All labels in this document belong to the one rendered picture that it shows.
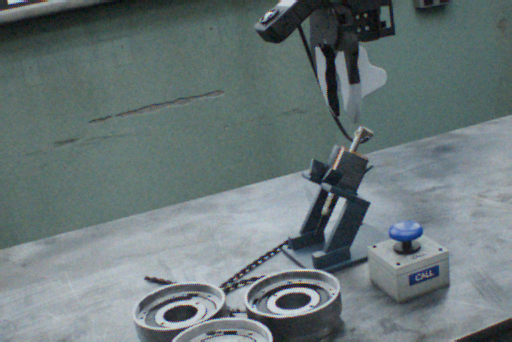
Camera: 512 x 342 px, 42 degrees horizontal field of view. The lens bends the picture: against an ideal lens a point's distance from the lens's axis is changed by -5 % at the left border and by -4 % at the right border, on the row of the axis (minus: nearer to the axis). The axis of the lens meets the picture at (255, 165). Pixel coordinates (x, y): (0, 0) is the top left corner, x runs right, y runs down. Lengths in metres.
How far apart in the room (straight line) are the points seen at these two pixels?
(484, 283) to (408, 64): 1.89
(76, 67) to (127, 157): 0.35
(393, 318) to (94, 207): 1.72
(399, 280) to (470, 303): 0.08
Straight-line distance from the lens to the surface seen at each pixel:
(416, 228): 0.78
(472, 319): 0.75
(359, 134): 0.88
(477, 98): 2.85
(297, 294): 0.77
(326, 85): 0.87
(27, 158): 2.30
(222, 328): 0.72
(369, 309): 0.78
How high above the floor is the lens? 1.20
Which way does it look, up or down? 18 degrees down
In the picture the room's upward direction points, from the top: 9 degrees counter-clockwise
